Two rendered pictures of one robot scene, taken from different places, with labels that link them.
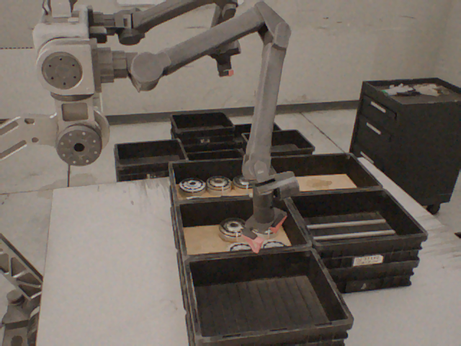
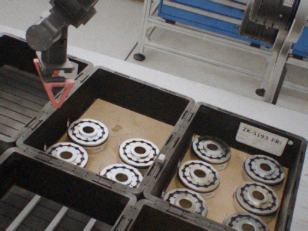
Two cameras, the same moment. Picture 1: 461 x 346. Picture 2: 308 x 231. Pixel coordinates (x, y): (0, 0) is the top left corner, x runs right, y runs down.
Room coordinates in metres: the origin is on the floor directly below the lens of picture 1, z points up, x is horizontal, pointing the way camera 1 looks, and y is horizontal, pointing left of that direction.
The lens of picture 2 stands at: (1.68, -0.83, 1.66)
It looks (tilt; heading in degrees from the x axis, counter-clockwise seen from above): 37 degrees down; 117
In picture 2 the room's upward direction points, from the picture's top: 12 degrees clockwise
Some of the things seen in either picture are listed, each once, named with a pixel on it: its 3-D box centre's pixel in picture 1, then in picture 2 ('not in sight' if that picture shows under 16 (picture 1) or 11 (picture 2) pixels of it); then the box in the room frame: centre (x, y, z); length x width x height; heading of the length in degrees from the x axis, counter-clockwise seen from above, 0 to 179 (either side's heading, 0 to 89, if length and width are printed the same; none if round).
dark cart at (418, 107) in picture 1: (405, 151); not in sight; (2.80, -1.21, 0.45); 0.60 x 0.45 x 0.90; 108
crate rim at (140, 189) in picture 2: (239, 225); (114, 123); (1.18, -0.04, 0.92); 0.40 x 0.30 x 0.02; 103
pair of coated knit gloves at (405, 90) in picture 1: (397, 89); not in sight; (2.84, -1.08, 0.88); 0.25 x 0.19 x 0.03; 108
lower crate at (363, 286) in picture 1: (345, 252); not in sight; (1.27, -0.43, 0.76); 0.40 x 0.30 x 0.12; 103
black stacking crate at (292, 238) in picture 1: (238, 238); (112, 139); (1.18, -0.04, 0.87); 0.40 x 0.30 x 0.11; 103
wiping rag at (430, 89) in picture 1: (431, 89); not in sight; (2.88, -1.31, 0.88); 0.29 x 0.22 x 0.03; 108
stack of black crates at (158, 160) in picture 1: (152, 184); not in sight; (2.31, 0.47, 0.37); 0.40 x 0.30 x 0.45; 108
